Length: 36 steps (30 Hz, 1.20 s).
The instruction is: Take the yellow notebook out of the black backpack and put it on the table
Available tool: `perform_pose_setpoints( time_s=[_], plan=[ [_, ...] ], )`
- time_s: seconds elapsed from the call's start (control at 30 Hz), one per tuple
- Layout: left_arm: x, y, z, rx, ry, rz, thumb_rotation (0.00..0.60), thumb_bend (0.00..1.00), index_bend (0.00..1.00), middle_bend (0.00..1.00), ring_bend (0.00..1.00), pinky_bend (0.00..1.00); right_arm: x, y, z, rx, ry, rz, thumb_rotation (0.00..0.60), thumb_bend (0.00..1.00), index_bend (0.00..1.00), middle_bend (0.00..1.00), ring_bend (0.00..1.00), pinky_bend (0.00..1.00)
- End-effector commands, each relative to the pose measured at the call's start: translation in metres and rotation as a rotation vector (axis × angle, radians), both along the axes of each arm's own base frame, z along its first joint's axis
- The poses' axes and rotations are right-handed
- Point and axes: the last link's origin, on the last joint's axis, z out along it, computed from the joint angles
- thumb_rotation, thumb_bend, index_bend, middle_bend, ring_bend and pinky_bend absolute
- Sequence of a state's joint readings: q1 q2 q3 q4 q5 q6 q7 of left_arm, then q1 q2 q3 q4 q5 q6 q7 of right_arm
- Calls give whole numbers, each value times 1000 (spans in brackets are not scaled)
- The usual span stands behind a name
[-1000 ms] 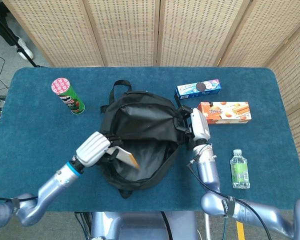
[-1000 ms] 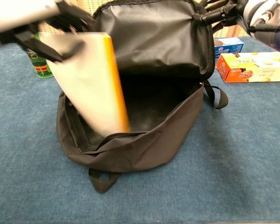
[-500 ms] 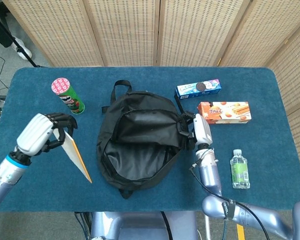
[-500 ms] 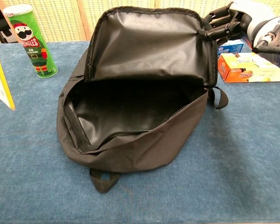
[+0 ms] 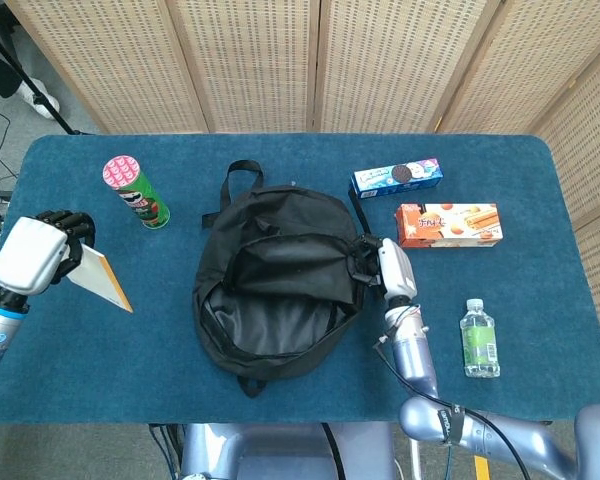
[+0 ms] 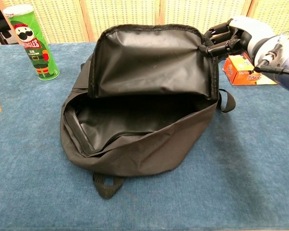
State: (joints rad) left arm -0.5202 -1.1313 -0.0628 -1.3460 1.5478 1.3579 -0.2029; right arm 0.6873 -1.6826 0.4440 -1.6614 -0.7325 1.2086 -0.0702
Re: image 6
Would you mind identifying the black backpack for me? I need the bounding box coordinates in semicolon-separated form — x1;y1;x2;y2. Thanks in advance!
60;23;236;200

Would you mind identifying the blue felt table cover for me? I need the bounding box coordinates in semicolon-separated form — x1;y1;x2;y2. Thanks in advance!
0;42;289;231

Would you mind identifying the green Pringles can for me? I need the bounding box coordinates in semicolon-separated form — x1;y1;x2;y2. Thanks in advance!
2;4;60;81

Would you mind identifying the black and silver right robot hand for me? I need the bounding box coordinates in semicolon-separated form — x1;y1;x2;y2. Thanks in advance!
198;15;276;67

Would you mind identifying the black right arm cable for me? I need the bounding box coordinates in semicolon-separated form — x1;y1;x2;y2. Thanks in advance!
253;60;289;77

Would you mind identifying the orange wafer roll box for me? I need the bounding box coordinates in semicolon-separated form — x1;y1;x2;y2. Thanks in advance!
222;54;279;86

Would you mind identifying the woven bamboo folding screen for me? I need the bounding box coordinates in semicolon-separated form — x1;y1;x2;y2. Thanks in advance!
0;0;289;44

